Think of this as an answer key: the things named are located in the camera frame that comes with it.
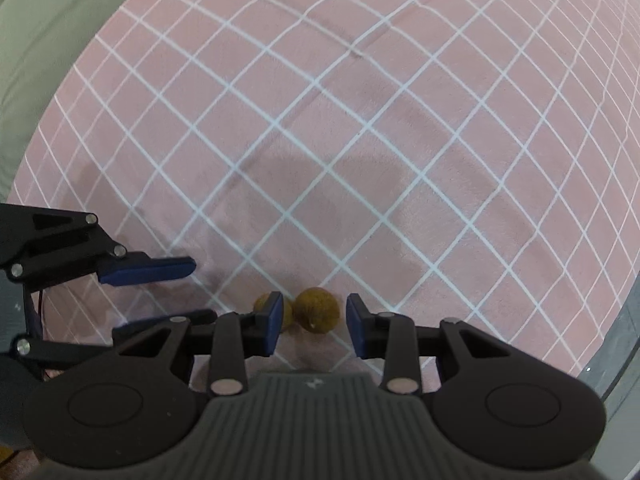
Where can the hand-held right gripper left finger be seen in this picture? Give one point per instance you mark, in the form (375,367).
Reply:
(272,325)

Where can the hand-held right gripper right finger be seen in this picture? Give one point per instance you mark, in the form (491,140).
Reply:
(356,327)

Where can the beige sofa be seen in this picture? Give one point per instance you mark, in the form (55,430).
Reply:
(40,35)

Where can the brown longan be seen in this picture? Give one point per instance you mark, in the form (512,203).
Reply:
(286,316)
(317,310)

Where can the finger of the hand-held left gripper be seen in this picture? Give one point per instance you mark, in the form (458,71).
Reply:
(145,269)
(150,327)

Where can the pink checkered tablecloth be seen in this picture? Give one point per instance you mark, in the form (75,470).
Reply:
(350,110)

